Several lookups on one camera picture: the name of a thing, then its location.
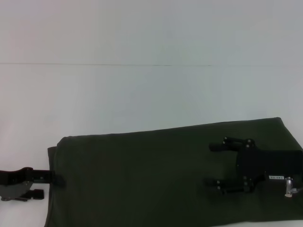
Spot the dark green t-shirt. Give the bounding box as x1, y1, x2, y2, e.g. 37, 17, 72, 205
45, 116, 303, 227

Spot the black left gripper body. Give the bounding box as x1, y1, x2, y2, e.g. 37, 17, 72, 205
0, 166, 34, 202

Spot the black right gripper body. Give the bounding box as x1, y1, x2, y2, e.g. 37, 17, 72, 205
236, 139, 303, 193

